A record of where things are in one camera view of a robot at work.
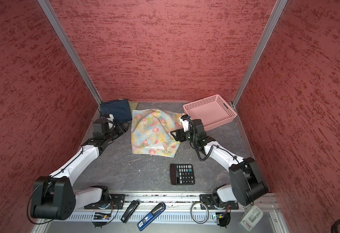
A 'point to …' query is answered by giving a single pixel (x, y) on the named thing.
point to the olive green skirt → (132, 105)
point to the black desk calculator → (182, 174)
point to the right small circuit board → (223, 219)
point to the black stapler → (129, 211)
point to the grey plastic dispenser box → (250, 218)
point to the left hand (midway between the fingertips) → (126, 127)
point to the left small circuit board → (101, 216)
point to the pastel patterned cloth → (151, 132)
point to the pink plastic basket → (212, 110)
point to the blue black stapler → (151, 216)
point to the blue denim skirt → (119, 109)
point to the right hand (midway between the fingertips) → (174, 133)
